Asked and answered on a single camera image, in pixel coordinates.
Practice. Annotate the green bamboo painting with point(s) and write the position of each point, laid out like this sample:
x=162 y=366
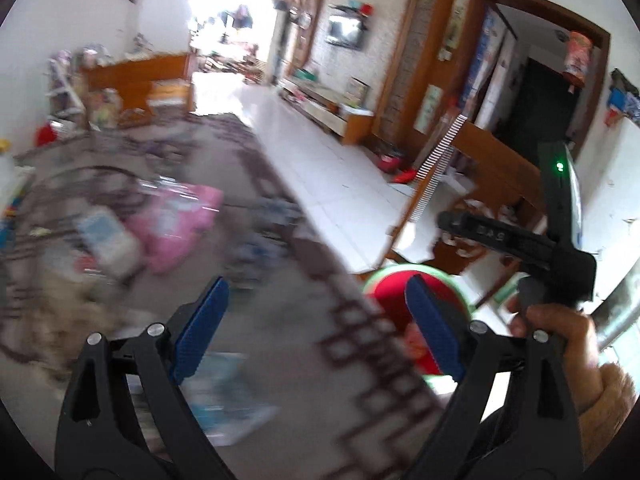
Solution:
x=429 y=109

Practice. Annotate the red dustpan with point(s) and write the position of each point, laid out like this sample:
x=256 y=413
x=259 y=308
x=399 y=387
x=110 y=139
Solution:
x=404 y=177

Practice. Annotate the person's right hand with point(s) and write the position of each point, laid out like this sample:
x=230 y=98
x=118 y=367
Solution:
x=575 y=345

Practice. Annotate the carved wooden chair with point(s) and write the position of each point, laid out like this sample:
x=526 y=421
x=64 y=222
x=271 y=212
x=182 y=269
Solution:
x=500 y=170

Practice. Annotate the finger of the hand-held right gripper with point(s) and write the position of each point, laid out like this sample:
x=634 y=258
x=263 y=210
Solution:
x=492 y=235

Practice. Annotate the wall shelf with items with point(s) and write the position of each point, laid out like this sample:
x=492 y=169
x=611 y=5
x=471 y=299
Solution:
x=352 y=9

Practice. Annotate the black white striped strip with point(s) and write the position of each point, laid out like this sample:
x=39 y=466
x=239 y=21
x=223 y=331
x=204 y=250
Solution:
x=440 y=160

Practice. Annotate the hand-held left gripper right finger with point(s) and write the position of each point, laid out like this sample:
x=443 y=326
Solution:
x=435 y=330

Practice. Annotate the low television cabinet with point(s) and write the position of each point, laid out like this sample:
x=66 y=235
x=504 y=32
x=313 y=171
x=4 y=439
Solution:
x=327 y=107

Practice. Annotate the red plastic container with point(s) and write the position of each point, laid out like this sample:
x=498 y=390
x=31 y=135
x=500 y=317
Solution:
x=46 y=135

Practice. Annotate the red bin with green rim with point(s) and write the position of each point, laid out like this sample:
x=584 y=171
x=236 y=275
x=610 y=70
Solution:
x=390 y=300

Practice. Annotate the wall television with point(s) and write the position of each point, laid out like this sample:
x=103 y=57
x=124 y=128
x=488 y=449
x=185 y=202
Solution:
x=345 y=31

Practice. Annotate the blue wall poster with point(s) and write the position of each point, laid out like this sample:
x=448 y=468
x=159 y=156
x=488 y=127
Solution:
x=480 y=60

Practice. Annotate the tall scroll painting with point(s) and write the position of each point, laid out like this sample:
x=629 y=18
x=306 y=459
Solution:
x=457 y=17

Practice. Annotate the person's right forearm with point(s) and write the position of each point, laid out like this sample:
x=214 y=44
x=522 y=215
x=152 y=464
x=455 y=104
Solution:
x=610 y=405

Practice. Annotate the white teal paper packet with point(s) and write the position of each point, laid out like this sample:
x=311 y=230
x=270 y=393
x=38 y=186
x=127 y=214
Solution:
x=220 y=395

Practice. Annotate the red hanging lantern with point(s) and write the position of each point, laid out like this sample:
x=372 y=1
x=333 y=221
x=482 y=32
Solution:
x=577 y=57

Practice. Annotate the small red floor bin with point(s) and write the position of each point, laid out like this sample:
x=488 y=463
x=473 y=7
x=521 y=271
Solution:
x=391 y=162

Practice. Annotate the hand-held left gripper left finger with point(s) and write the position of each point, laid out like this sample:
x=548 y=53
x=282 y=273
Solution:
x=200 y=330

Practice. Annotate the pink plastic packet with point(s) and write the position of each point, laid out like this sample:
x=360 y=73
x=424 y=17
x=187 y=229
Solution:
x=175 y=225

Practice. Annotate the white blue carton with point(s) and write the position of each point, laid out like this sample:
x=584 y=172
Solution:
x=107 y=242

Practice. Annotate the framed picture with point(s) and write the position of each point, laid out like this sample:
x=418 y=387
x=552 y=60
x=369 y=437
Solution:
x=358 y=90

